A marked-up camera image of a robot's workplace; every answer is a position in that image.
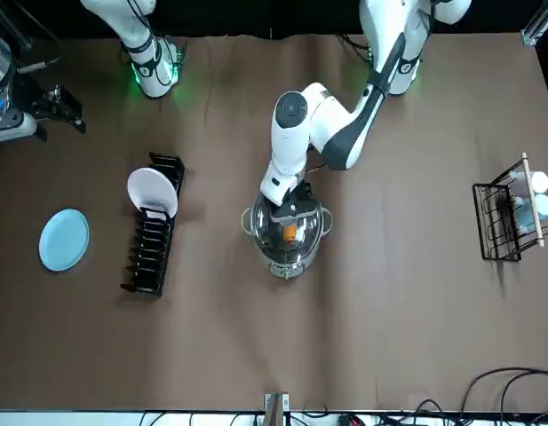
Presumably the stainless steel pot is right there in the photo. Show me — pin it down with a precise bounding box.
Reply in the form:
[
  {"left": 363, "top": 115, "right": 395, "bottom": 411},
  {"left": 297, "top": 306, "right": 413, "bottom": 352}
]
[{"left": 241, "top": 194, "right": 335, "bottom": 280}]

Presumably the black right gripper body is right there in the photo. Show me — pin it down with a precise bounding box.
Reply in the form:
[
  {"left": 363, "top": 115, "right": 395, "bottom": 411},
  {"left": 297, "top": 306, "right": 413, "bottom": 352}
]
[{"left": 9, "top": 75, "right": 51, "bottom": 134}]

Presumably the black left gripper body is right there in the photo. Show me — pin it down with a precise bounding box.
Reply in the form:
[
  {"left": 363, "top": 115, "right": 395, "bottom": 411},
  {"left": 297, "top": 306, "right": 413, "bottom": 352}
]
[{"left": 282, "top": 177, "right": 314, "bottom": 209}]

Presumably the black dish rack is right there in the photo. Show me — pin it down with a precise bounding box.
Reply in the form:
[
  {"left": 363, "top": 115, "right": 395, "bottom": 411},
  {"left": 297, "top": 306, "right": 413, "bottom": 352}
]
[{"left": 120, "top": 152, "right": 186, "bottom": 296}]

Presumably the black desk cable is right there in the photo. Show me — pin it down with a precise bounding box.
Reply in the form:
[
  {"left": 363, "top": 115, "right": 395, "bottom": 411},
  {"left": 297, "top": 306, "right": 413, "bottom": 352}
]
[{"left": 459, "top": 367, "right": 548, "bottom": 426}]

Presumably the white plate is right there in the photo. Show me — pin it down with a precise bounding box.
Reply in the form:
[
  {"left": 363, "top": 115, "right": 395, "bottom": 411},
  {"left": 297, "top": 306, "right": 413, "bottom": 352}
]
[{"left": 126, "top": 167, "right": 179, "bottom": 214}]

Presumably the aluminium frame post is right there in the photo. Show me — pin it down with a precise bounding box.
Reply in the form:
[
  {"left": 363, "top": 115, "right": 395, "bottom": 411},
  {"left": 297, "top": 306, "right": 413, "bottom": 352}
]
[
  {"left": 520, "top": 0, "right": 548, "bottom": 48},
  {"left": 262, "top": 390, "right": 291, "bottom": 426}
]

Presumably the black wire cup rack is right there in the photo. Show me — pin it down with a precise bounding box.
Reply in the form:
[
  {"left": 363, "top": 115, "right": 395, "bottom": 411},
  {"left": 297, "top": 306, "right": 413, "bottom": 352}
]
[{"left": 472, "top": 153, "right": 548, "bottom": 263}]

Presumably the glass pot lid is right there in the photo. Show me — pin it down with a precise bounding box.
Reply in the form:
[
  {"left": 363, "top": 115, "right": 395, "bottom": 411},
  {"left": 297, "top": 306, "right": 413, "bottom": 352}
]
[{"left": 250, "top": 194, "right": 324, "bottom": 267}]

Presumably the light blue plate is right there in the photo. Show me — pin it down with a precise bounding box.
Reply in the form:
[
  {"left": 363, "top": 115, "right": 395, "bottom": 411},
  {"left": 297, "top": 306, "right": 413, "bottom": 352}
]
[{"left": 37, "top": 208, "right": 91, "bottom": 272}]

